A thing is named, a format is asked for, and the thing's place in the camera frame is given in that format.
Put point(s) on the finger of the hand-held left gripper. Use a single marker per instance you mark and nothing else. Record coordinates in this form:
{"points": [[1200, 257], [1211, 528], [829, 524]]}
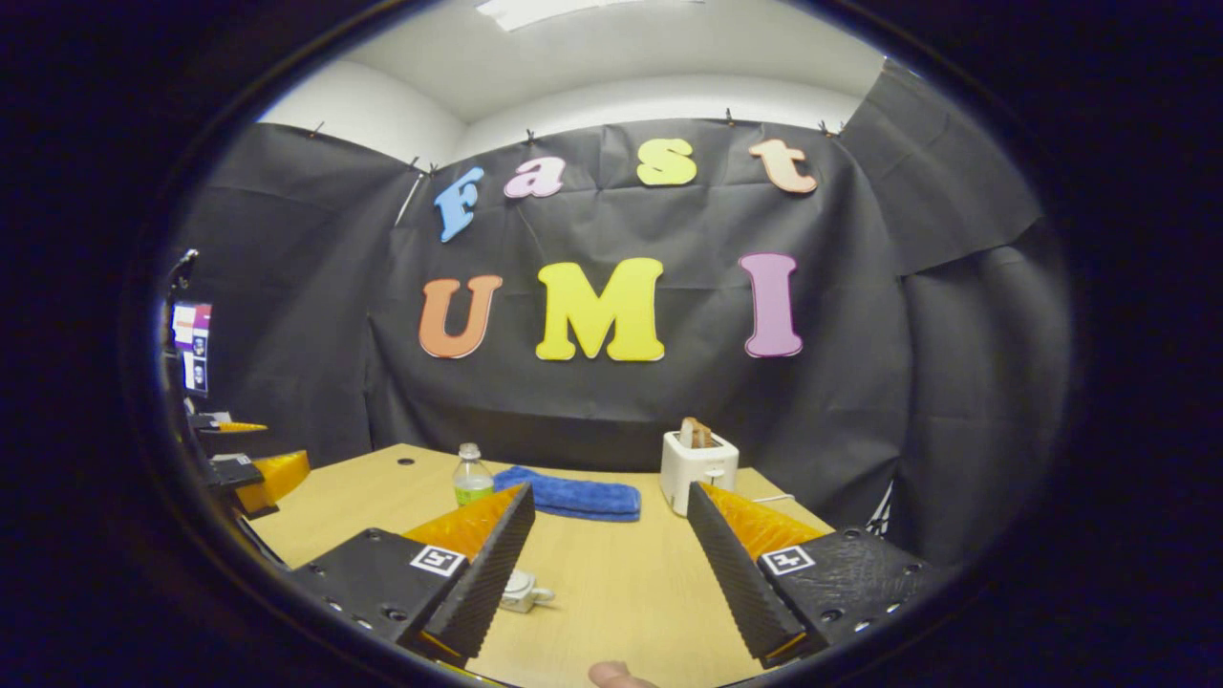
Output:
{"points": [[277, 478], [241, 426]]}

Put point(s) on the computer monitor screen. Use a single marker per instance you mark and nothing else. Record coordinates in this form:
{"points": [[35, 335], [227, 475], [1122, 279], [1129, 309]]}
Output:
{"points": [[193, 349]]}

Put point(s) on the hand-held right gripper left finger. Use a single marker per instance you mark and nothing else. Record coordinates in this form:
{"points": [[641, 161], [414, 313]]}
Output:
{"points": [[492, 573]]}

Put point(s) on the white teacup lid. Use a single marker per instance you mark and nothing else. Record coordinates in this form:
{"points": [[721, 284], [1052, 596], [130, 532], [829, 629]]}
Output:
{"points": [[518, 577]]}

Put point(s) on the blue folded towel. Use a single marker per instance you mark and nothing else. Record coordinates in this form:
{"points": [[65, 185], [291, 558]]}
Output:
{"points": [[573, 495]]}

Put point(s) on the white ceramic teacup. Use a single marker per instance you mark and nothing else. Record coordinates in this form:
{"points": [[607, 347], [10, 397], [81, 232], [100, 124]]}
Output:
{"points": [[521, 592]]}

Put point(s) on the white toaster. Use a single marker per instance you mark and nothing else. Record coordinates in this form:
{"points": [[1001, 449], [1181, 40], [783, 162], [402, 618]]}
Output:
{"points": [[696, 468]]}

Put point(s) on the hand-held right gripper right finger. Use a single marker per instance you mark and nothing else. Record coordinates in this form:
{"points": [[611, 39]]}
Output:
{"points": [[731, 569]]}

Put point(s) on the ceiling light panel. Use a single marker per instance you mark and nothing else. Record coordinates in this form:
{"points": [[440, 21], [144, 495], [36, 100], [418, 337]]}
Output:
{"points": [[573, 11]]}

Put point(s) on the clear water bottle green label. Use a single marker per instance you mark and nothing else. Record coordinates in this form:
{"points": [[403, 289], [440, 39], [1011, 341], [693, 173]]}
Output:
{"points": [[472, 483]]}

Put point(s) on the black backdrop cloth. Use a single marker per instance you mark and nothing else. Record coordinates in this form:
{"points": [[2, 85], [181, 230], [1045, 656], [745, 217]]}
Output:
{"points": [[621, 401]]}

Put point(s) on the toasted bread slice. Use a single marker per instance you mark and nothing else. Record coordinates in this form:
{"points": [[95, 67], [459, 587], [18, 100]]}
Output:
{"points": [[696, 433]]}

